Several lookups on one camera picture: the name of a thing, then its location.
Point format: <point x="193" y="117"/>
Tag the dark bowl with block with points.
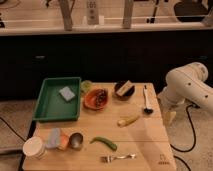
<point x="123" y="90"/>

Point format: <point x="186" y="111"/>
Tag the white cylindrical container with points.
<point x="34" y="147"/>

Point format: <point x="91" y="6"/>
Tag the silver fork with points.
<point x="110" y="158"/>

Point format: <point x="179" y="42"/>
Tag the small metal cup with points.
<point x="76" y="141"/>

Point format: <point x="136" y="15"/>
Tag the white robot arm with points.
<point x="185" y="83"/>

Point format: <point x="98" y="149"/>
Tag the yellow banana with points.
<point x="125" y="121"/>

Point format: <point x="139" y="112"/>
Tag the orange bowl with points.
<point x="96" y="99"/>

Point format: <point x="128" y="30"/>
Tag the orange object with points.
<point x="63" y="141"/>

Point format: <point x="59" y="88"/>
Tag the green pepper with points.
<point x="106" y="141"/>

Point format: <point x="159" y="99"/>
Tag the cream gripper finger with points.
<point x="170" y="117"/>

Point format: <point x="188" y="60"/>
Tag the blue grey cloth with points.
<point x="53" y="140"/>

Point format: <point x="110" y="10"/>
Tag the light blue sponge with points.
<point x="67" y="93"/>

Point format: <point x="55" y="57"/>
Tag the green plastic tray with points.
<point x="51" y="106"/>

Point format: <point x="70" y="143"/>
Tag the green lime cup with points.
<point x="86" y="86"/>

